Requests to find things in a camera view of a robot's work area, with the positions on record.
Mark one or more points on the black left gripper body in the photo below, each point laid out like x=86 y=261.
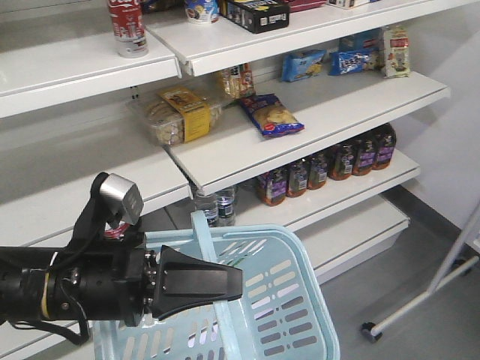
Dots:
x=114 y=279

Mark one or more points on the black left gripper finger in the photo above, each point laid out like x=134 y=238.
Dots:
x=185 y=282

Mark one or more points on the light blue plastic basket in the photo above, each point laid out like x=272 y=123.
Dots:
x=281 y=315

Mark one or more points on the red aluminium coke bottle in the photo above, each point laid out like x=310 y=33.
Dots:
x=128 y=29

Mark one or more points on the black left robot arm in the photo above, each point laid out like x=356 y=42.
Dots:
x=38 y=283

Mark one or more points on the clear water bottle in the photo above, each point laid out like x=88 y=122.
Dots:
x=226 y=206
x=209 y=205

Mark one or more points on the clear cookie box yellow label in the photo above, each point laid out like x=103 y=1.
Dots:
x=176 y=115

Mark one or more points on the blue chip bag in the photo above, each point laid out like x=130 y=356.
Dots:
x=270 y=116

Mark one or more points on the white mobile whiteboard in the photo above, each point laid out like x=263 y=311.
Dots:
x=449 y=269

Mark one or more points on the white metal shelving unit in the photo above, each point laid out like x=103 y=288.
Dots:
x=65 y=90

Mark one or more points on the black boxed snack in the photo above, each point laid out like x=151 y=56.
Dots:
x=257 y=16

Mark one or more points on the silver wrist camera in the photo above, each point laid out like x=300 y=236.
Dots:
x=123 y=200

